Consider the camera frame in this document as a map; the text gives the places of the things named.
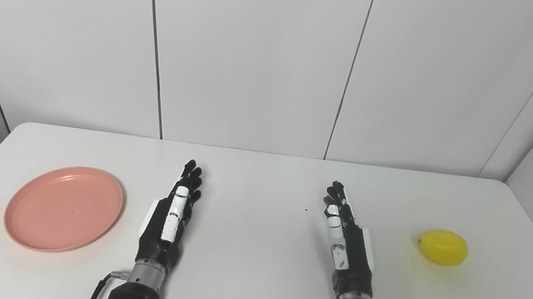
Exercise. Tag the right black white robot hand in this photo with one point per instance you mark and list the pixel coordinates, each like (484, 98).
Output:
(356, 260)

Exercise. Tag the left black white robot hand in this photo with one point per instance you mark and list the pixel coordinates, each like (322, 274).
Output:
(158, 237)

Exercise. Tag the yellow lemon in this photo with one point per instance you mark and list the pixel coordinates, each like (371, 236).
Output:
(443, 247)

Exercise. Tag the pink round plate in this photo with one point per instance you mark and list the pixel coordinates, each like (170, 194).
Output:
(64, 209)

